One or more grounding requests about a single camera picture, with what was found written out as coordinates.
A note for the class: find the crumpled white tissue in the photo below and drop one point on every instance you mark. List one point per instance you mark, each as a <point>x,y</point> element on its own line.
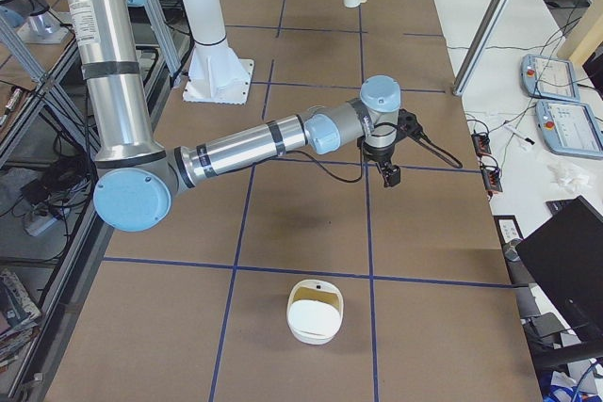
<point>570,177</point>

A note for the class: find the red black electronics board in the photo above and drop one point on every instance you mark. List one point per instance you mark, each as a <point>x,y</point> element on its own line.
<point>481,143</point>

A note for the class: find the lower teach pendant tablet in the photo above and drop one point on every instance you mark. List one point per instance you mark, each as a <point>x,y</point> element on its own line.
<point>569,128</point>

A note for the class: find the white central pedestal column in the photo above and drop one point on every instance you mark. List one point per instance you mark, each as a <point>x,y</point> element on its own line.
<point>215,74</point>

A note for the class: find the teach pendant tablet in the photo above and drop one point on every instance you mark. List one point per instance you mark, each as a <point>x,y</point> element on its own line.
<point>569,128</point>
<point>545,77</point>

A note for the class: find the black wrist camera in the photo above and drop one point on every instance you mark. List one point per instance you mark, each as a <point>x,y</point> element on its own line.
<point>408,126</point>

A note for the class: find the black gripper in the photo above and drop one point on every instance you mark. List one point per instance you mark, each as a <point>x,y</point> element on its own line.
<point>381,155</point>

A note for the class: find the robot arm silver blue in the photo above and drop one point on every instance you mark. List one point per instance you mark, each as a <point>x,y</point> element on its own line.
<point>139,178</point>

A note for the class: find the black monitor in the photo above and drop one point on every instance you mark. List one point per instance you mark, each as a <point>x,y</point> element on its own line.
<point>564,257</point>

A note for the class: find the upper teach pendant tablet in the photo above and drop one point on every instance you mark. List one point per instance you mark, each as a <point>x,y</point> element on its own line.
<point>545,77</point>

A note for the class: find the aluminium frame post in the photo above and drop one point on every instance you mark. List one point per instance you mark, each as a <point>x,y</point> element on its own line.
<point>478,45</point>

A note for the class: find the cream container with lid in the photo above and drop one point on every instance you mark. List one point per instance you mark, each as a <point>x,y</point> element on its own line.
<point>315,311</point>

